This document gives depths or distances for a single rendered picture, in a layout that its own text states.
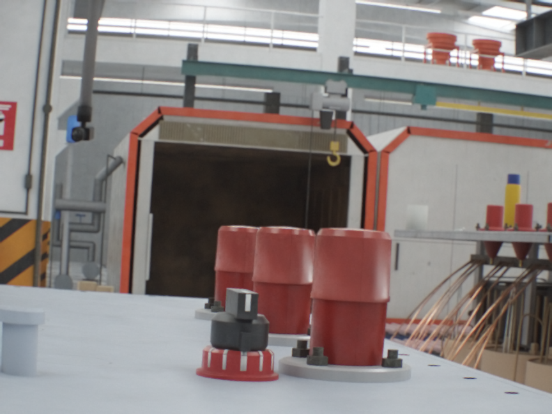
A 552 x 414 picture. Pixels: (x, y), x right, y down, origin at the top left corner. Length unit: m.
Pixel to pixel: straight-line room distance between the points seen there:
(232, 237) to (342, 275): 0.66
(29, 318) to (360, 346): 0.31
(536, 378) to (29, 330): 2.81
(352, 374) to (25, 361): 0.29
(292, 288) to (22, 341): 0.53
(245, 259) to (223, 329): 0.70
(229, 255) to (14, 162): 9.96
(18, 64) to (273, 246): 10.39
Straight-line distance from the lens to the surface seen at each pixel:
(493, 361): 4.03
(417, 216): 4.67
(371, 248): 1.10
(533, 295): 4.10
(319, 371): 1.08
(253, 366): 1.05
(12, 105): 11.71
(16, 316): 0.96
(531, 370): 3.69
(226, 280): 1.75
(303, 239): 1.43
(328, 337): 1.11
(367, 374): 1.08
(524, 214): 3.80
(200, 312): 1.75
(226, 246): 1.75
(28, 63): 11.76
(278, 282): 1.42
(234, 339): 1.05
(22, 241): 11.66
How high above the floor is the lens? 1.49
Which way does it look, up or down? 1 degrees up
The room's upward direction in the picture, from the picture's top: 4 degrees clockwise
